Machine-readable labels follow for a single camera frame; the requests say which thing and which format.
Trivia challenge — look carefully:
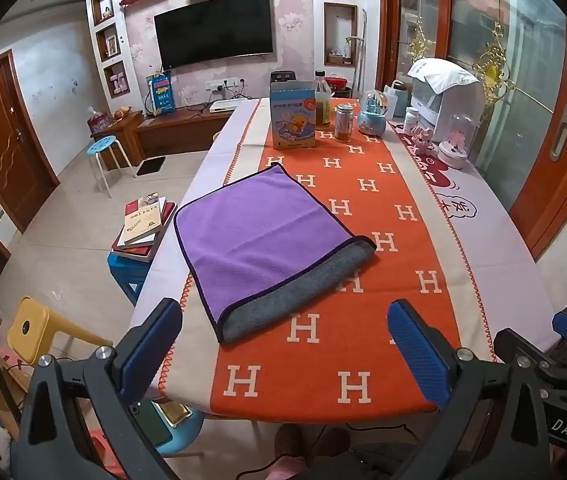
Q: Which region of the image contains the glass sliding door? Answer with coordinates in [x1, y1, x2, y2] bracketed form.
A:
[386, 0, 567, 263]

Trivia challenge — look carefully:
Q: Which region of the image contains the blue printed package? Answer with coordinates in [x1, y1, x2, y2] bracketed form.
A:
[145, 72, 176, 117]

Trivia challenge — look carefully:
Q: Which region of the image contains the light blue stool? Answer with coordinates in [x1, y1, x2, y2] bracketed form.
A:
[148, 400, 205, 459]

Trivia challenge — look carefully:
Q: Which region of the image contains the oil bottle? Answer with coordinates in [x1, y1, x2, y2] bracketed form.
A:
[313, 70, 333, 130]

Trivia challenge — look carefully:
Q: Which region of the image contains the wooden door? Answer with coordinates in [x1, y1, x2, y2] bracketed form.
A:
[0, 50, 60, 234]

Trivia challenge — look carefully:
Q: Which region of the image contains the black floor mat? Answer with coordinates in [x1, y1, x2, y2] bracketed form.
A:
[136, 155, 167, 177]

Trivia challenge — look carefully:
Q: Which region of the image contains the orange patterned table runner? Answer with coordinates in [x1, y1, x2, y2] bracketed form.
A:
[210, 97, 497, 417]

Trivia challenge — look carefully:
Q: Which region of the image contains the pink toy figure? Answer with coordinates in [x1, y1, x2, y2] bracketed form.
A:
[410, 126, 437, 154]

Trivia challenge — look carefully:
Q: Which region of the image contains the purple and grey towel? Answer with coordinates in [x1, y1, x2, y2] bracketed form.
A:
[174, 162, 377, 345]

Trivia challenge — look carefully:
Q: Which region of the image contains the orange H-pattern table cloth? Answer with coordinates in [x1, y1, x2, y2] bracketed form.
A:
[128, 96, 565, 418]

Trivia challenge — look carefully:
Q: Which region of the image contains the stack of books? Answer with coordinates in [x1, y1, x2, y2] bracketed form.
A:
[111, 192, 179, 263]

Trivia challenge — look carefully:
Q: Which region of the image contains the round blue stool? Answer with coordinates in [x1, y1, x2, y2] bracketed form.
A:
[86, 136, 137, 200]

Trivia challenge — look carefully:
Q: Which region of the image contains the red tissue pack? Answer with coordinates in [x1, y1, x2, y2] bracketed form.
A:
[87, 107, 113, 135]

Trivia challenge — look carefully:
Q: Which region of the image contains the white cloth cover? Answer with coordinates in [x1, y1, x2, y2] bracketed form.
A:
[408, 58, 482, 97]

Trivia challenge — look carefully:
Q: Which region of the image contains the brown fuzzy slipper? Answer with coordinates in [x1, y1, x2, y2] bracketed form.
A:
[274, 423, 309, 463]

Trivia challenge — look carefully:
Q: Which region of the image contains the blue duck print carton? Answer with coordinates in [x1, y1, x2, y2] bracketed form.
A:
[270, 81, 317, 150]

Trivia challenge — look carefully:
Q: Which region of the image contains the white water dispenser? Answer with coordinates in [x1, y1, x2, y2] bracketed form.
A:
[408, 58, 485, 132]

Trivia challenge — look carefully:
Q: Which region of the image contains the green phone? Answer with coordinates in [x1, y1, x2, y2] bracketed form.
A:
[131, 400, 174, 449]

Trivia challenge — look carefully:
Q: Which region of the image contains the black flat television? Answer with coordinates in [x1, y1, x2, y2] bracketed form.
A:
[154, 0, 275, 70]

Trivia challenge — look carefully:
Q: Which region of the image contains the wall power strip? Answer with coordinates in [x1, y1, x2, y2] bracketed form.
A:
[206, 77, 245, 92]

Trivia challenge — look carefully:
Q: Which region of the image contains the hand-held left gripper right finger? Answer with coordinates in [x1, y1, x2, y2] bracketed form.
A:
[387, 299, 551, 480]

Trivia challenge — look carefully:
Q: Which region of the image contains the blue plastic stool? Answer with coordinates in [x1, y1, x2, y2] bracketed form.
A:
[107, 251, 152, 307]

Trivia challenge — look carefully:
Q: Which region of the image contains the wooden television cabinet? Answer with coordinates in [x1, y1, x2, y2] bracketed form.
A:
[91, 100, 237, 172]

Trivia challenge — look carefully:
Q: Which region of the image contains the red pot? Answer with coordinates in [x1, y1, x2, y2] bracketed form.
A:
[324, 76, 352, 99]

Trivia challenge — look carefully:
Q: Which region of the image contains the blue snow globe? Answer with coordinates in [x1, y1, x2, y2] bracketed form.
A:
[357, 89, 390, 136]

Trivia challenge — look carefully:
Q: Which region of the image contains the white pitcher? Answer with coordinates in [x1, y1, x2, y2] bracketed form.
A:
[382, 81, 409, 120]

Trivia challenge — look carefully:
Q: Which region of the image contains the pink glass dome ornament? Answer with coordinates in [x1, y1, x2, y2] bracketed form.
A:
[437, 112, 479, 169]

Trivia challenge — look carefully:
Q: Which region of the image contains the metal can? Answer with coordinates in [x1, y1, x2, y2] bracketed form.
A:
[334, 103, 355, 144]

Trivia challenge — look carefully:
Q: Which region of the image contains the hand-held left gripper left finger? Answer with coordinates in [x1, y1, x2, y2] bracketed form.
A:
[11, 297, 184, 480]

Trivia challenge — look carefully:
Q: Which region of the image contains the yellow metal stool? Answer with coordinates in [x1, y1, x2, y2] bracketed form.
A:
[6, 296, 114, 367]

